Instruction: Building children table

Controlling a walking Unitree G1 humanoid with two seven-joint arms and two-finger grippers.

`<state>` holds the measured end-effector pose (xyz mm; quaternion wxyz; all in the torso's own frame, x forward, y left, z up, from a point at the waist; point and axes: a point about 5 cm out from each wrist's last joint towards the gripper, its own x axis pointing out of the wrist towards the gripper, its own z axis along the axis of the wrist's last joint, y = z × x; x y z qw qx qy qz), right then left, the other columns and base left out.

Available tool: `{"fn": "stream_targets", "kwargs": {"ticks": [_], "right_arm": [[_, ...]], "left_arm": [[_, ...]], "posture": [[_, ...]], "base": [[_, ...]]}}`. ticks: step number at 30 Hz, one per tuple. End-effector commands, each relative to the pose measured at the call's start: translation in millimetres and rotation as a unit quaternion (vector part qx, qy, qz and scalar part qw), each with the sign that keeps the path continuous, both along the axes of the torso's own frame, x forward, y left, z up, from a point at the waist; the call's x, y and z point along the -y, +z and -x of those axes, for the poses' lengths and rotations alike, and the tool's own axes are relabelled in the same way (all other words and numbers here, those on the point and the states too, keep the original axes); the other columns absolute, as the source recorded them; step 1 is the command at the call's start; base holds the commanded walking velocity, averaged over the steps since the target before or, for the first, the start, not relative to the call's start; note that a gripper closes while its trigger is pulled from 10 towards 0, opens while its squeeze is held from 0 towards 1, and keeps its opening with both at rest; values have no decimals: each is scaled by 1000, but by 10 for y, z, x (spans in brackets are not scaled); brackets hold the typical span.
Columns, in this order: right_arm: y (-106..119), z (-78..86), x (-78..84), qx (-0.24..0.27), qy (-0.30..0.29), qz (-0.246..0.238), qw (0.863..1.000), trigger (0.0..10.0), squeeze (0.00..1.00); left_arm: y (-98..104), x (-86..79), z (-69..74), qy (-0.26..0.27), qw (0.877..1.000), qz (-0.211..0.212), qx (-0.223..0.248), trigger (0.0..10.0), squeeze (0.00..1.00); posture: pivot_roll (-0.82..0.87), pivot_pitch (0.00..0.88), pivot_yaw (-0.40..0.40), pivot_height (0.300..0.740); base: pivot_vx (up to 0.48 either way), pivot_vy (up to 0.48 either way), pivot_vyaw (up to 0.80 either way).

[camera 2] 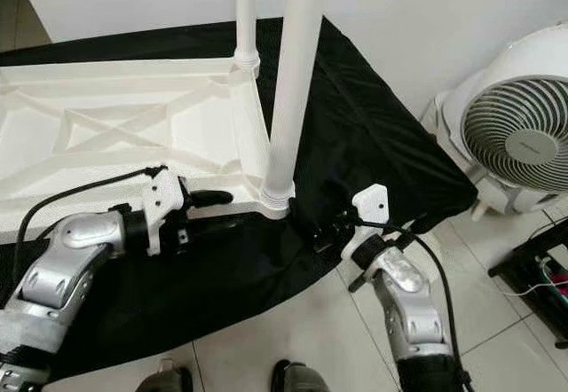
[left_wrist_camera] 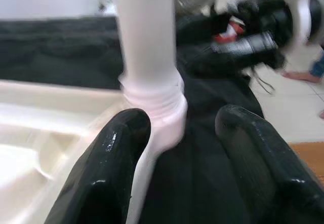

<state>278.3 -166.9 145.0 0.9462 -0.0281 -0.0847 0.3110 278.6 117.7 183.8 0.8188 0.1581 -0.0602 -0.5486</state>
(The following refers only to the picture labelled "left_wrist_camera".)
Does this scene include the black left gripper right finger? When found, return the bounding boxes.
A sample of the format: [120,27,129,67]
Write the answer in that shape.
[215,104,324,224]

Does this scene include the white plastic table leg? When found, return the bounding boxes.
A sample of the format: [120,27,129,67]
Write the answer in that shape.
[110,0,187,113]

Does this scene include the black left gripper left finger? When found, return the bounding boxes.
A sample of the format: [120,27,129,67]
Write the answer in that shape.
[44,108,152,224]

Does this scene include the red white floor item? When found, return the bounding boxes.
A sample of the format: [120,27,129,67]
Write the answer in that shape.
[214,18,246,44]

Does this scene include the person leg blue jeans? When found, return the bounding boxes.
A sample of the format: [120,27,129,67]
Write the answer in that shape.
[282,54,324,84]

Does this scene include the black table cloth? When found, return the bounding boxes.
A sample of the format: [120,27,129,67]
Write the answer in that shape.
[0,16,264,224]

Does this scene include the white plastic table top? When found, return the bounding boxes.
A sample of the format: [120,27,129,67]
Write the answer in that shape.
[0,79,188,224]

